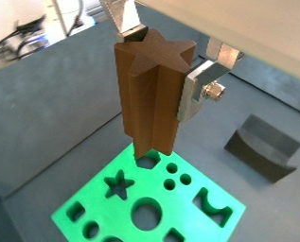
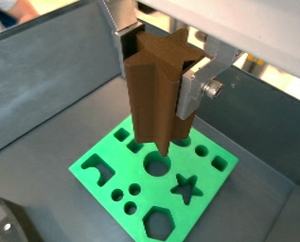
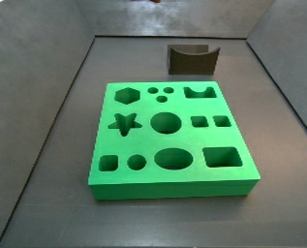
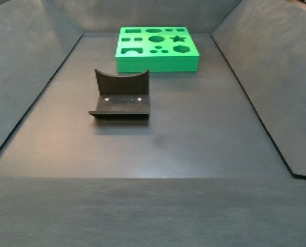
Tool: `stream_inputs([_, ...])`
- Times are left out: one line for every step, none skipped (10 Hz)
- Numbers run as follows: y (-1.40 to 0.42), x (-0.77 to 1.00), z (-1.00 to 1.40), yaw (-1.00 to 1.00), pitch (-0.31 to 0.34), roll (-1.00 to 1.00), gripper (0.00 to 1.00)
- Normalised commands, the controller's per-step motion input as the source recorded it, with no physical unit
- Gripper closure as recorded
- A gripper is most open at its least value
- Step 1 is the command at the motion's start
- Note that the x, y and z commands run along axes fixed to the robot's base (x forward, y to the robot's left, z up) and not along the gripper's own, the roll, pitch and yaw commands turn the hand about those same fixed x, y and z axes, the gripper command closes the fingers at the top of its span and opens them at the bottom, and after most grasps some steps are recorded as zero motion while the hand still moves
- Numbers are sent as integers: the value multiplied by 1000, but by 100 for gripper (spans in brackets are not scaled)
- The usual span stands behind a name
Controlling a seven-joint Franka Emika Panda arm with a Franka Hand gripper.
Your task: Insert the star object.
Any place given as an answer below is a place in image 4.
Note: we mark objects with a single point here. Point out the black curved holder stand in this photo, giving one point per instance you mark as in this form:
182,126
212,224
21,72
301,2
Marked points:
122,95

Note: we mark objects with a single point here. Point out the green shape sorter box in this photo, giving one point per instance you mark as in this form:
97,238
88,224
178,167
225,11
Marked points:
162,49

